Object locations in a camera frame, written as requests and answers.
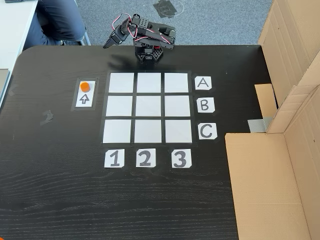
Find white nine-square paper grid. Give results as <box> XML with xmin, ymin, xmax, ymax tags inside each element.
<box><xmin>100</xmin><ymin>70</ymin><xmax>197</xmax><ymax>145</ymax></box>

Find grey metal chair leg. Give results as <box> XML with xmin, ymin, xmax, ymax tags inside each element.
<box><xmin>79</xmin><ymin>24</ymin><xmax>92</xmax><ymax>46</ymax></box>

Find seated person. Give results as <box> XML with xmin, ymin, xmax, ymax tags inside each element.
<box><xmin>24</xmin><ymin>0</ymin><xmax>87</xmax><ymax>46</ymax></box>

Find white arrow paper sheet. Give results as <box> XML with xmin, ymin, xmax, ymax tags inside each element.
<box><xmin>74</xmin><ymin>80</ymin><xmax>95</xmax><ymax>109</ymax></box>

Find paper sheet letter A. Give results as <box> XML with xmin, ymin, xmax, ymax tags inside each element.
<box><xmin>194</xmin><ymin>76</ymin><xmax>213</xmax><ymax>91</ymax></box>

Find white table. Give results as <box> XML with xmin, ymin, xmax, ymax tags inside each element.
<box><xmin>0</xmin><ymin>0</ymin><xmax>39</xmax><ymax>106</ymax></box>

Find clear tape scraps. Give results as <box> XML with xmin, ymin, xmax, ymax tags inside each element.
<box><xmin>39</xmin><ymin>109</ymin><xmax>55</xmax><ymax>126</ymax></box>

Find paper sheet letter B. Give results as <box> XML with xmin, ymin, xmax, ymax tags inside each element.
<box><xmin>196</xmin><ymin>97</ymin><xmax>216</xmax><ymax>114</ymax></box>

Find paper sheet number 1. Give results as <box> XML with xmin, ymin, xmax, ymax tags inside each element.
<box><xmin>104</xmin><ymin>148</ymin><xmax>125</xmax><ymax>168</ymax></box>

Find paper sheet number 2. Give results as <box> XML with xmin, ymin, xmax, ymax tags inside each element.
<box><xmin>135</xmin><ymin>147</ymin><xmax>157</xmax><ymax>168</ymax></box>

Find paper sheet letter C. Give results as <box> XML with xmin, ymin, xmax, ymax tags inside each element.
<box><xmin>198</xmin><ymin>122</ymin><xmax>218</xmax><ymax>140</ymax></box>

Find paper sheet number 3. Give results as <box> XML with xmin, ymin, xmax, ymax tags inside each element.
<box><xmin>171</xmin><ymin>148</ymin><xmax>193</xmax><ymax>169</ymax></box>

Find brown cardboard screen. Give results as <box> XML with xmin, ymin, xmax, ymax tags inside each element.
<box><xmin>254</xmin><ymin>0</ymin><xmax>320</xmax><ymax>121</ymax></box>
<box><xmin>224</xmin><ymin>84</ymin><xmax>320</xmax><ymax>240</ymax></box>

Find red white servo cable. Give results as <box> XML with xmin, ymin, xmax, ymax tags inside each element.
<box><xmin>111</xmin><ymin>13</ymin><xmax>133</xmax><ymax>32</ymax></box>

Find grey duct tape strip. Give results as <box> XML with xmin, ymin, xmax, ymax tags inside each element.
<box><xmin>247</xmin><ymin>116</ymin><xmax>273</xmax><ymax>133</ymax></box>

